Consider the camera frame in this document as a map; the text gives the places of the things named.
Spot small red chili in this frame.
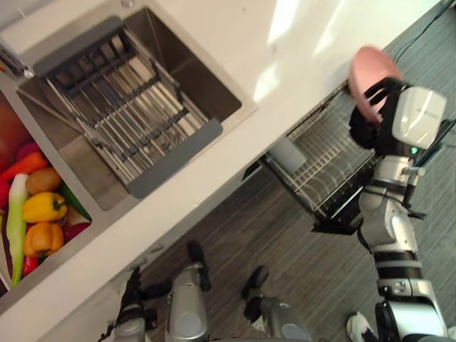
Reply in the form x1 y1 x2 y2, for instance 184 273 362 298
21 254 39 277

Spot purple onion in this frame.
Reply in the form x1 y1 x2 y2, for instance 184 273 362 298
63 221 90 244

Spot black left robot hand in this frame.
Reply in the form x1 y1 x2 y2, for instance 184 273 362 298
118 266 174 327

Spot silver right robot leg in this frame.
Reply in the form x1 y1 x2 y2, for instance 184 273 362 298
244 295 315 342

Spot pale green leek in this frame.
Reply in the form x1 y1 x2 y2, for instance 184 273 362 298
5 173 29 289

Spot orange bell pepper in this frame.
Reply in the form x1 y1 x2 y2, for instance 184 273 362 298
24 222 65 258

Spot thin black floor cable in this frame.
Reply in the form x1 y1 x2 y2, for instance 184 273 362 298
395 0 447 66

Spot dark robot foot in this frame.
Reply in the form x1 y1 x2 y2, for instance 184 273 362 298
186 240 212 291
241 265 270 304

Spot grey cup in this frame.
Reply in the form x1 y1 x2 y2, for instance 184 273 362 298
269 137 306 172

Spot stainless steel sink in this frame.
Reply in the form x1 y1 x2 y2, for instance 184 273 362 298
0 3 259 299

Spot brown potato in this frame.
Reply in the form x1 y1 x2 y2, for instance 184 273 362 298
26 167 62 196

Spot chrome faucet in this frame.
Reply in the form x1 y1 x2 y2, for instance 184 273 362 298
0 44 36 78

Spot magenta vegetable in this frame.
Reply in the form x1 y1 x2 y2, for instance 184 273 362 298
16 142 42 161

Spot long red pepper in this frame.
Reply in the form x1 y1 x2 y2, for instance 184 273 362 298
0 152 49 182

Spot person's white shoe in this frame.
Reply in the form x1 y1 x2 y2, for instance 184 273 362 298
346 311 377 342

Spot dark left robot foot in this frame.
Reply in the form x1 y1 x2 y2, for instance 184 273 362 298
186 240 212 291

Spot wire dishwasher rack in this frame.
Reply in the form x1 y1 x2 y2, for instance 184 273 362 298
261 84 378 220

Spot yellow bell pepper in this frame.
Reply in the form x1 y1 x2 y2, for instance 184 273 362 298
23 192 68 224

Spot steel drying rack grey handles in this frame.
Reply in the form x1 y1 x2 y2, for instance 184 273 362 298
33 16 224 200

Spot black dishwasher drawer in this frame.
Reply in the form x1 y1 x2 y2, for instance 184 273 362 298
311 119 456 236

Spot dark right robot foot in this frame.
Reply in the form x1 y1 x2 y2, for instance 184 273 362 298
241 265 270 304

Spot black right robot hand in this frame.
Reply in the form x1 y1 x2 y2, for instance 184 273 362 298
348 76 448 157

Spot green cucumber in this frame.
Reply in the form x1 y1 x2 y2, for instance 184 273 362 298
58 183 92 220

